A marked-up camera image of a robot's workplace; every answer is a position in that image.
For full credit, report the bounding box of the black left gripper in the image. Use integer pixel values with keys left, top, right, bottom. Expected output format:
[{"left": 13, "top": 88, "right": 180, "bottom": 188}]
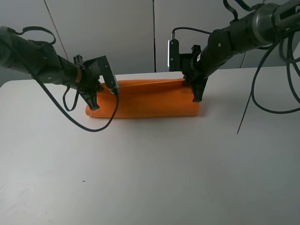
[{"left": 74, "top": 54, "right": 104, "bottom": 110}]

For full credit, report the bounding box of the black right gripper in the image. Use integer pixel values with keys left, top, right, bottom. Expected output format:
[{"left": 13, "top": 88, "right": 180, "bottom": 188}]
[{"left": 182, "top": 45, "right": 208, "bottom": 103}]

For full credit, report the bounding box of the orange towel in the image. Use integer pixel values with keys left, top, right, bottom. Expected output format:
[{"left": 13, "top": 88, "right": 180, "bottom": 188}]
[{"left": 85, "top": 78, "right": 201, "bottom": 119}]

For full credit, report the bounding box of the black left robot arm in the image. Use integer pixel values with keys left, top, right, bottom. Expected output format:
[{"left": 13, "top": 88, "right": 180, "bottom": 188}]
[{"left": 0, "top": 26, "right": 103, "bottom": 110}]

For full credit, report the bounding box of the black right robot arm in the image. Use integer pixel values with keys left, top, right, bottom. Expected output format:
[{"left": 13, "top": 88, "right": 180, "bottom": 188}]
[{"left": 184, "top": 0, "right": 300, "bottom": 103}]

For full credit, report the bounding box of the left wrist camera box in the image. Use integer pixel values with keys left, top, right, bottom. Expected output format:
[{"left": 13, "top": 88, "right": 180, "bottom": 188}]
[{"left": 84, "top": 56, "right": 119, "bottom": 95}]

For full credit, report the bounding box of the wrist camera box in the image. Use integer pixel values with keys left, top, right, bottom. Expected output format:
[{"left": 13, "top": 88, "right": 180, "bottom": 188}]
[
  {"left": 168, "top": 31, "right": 192, "bottom": 72},
  {"left": 84, "top": 56, "right": 119, "bottom": 95}
]

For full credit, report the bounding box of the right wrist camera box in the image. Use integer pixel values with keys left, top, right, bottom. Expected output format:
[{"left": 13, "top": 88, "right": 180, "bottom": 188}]
[{"left": 168, "top": 31, "right": 192, "bottom": 72}]

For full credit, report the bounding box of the black left camera cable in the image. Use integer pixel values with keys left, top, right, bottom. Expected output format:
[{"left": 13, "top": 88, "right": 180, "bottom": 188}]
[{"left": 30, "top": 70, "right": 120, "bottom": 133}]

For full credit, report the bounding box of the black camera cable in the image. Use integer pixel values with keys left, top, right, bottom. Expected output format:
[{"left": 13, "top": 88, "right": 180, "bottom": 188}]
[
  {"left": 171, "top": 0, "right": 300, "bottom": 135},
  {"left": 30, "top": 70, "right": 120, "bottom": 133}
]

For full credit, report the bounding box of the black right camera cable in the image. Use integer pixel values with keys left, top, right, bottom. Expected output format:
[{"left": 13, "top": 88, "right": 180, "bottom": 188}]
[{"left": 171, "top": 0, "right": 300, "bottom": 135}]

